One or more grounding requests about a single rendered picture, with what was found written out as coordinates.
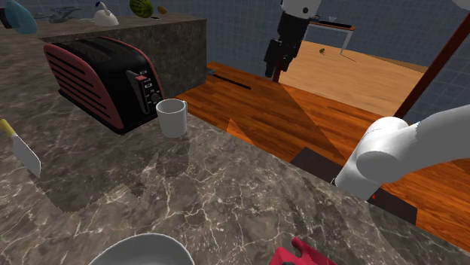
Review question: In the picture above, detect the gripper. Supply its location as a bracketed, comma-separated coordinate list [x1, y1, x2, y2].
[263, 11, 312, 79]

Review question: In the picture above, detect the white legged table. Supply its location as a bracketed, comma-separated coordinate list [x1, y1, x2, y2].
[303, 15, 359, 56]

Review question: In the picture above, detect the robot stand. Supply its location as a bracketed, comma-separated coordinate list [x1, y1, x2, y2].
[289, 146, 420, 226]

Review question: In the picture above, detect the white mug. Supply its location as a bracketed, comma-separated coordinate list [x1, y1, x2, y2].
[155, 98, 189, 139]

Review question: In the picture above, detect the green watermelon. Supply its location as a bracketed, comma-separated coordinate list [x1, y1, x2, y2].
[128, 0, 154, 20]

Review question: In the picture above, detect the dark brown wooden beam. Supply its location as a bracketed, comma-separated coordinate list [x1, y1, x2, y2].
[393, 12, 470, 119]

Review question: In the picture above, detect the red and black toaster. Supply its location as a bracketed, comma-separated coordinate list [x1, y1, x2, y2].
[43, 35, 166, 136]

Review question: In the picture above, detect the red plastic object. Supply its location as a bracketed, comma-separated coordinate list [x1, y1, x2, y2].
[269, 236, 337, 265]

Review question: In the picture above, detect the grey spaceship model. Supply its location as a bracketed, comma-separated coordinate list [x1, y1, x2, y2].
[32, 6, 83, 24]

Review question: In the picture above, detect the white bowl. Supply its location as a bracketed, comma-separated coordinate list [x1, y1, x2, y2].
[87, 233, 196, 265]

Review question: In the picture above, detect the teal blue plate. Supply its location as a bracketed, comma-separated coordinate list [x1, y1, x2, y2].
[0, 0, 38, 36]

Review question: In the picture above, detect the yellow handled knife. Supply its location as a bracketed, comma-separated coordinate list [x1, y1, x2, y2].
[0, 117, 42, 179]

